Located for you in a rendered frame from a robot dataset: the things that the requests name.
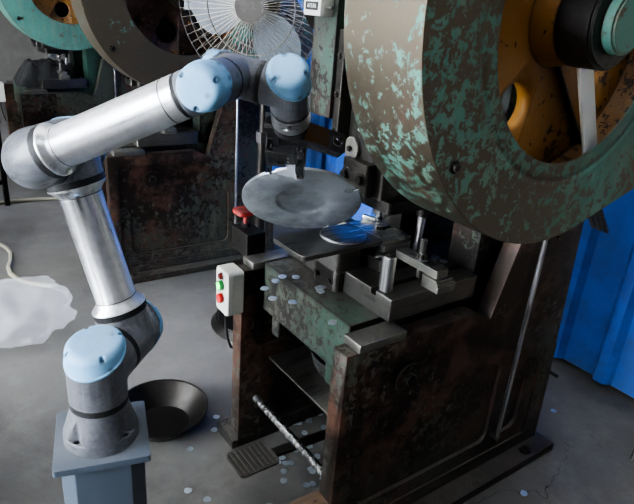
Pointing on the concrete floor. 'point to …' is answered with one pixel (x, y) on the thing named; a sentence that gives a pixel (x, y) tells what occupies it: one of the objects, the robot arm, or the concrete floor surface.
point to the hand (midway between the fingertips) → (302, 174)
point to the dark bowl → (170, 407)
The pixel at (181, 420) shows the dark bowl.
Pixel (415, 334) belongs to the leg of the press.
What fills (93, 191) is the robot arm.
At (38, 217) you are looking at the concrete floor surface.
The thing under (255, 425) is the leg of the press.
